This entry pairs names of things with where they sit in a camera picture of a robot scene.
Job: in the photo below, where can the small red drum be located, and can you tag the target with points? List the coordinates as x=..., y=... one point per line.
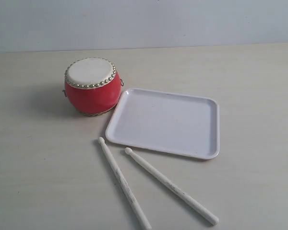
x=92, y=85

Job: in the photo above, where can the white drumstick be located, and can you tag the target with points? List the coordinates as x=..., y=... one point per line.
x=125, y=187
x=195, y=205

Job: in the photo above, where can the white plastic tray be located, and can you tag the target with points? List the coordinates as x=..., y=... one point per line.
x=177, y=124

